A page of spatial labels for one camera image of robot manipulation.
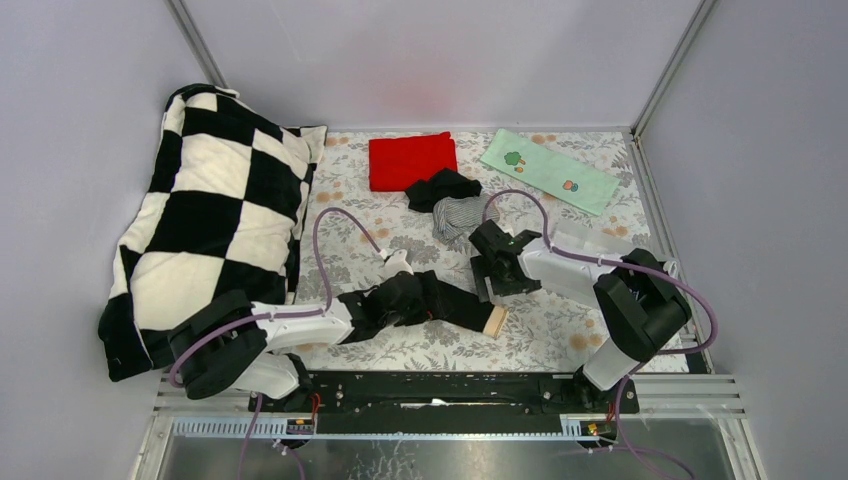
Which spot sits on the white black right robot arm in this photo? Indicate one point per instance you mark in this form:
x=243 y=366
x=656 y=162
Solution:
x=640 y=303

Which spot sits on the red folded cloth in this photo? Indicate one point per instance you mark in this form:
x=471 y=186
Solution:
x=395 y=164

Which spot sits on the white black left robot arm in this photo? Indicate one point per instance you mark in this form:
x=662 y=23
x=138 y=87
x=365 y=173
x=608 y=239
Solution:
x=231 y=342

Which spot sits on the black white checkered blanket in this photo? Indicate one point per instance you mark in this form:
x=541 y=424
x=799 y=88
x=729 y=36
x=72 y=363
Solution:
x=224 y=210

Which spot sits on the clear plastic organizer box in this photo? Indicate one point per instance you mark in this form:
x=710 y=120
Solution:
x=578 y=239

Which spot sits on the grey striped underwear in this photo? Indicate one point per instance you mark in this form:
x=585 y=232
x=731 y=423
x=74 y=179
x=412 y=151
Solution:
x=453 y=218

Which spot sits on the black crumpled garment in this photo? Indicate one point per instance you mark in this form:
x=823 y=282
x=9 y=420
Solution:
x=423 y=195

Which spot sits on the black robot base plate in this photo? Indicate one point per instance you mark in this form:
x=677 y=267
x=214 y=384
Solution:
x=534 y=393

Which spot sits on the mint green printed cloth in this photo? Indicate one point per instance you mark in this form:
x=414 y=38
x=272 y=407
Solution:
x=553 y=173

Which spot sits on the black underwear beige waistband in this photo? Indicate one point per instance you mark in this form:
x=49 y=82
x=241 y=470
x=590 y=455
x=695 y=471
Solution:
x=451 y=304

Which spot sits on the aluminium frame rail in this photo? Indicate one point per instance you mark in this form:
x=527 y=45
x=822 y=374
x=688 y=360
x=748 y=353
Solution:
x=690 y=426

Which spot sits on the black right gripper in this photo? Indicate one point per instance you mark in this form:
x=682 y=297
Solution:
x=483 y=268

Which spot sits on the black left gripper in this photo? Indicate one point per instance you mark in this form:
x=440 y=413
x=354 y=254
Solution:
x=418 y=315

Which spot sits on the floral table cloth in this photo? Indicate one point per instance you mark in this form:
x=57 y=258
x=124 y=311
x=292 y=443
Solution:
x=347 y=223

